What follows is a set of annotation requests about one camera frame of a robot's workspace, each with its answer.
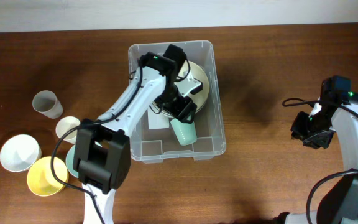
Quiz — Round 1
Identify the mint green cup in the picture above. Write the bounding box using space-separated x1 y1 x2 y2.
170 119 197 146

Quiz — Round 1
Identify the cream white bowl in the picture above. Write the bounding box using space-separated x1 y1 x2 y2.
147 57 209 119

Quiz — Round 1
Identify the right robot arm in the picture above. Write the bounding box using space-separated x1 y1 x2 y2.
274 76 358 224

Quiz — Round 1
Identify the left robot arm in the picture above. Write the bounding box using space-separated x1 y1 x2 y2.
72 45 203 223

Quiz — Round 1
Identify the clear plastic storage bin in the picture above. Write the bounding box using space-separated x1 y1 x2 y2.
131 40 226 164

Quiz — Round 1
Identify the cream plastic cup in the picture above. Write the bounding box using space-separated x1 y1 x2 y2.
55 116 80 144

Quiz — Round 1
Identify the mint green small bowl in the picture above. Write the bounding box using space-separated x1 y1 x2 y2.
65 146 78 178

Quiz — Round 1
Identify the grey plastic cup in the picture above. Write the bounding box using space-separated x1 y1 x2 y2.
32 90 63 119

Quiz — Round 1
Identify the yellow small bowl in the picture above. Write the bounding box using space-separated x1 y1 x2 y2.
27 156 69 197

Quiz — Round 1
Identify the white small bowl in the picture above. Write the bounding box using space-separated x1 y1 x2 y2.
0 134 42 172

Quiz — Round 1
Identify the right black cable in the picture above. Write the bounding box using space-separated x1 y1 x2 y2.
282 97 358 224

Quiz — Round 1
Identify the black cable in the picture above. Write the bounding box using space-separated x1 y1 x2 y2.
50 55 192 224
282 97 358 224

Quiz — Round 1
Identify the left black cable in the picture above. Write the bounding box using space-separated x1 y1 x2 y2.
50 55 192 224

